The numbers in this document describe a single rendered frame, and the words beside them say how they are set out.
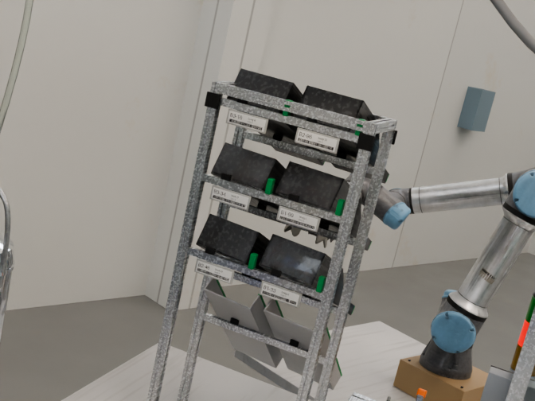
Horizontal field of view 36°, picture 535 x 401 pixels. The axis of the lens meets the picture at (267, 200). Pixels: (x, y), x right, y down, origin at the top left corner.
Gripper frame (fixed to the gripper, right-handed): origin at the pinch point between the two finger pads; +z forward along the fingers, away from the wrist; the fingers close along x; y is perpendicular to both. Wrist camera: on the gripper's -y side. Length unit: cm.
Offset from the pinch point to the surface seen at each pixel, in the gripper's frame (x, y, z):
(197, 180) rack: 5.8, -30.8, 31.7
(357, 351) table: -2, 63, -29
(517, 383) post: -63, -5, 25
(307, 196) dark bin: -15.4, -29.2, 22.8
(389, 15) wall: 155, 98, -366
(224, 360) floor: 113, 193, -105
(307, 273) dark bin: -19.3, -15.2, 28.9
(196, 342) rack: 7.9, 13.8, 34.3
